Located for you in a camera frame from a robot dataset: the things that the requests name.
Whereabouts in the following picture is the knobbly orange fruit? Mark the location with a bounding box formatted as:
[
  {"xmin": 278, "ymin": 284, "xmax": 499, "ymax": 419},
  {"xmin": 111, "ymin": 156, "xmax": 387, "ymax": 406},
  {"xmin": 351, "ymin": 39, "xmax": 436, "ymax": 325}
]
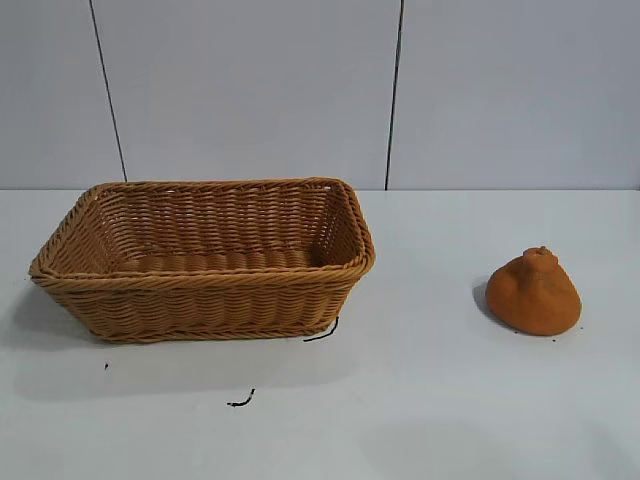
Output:
[{"xmin": 485, "ymin": 245, "xmax": 583, "ymax": 337}]

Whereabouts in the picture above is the brown woven wicker basket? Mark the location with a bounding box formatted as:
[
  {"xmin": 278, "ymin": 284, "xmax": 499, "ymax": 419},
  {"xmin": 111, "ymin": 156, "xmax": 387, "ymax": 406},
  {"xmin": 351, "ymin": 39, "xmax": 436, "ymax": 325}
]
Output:
[{"xmin": 28, "ymin": 175, "xmax": 377, "ymax": 344}]

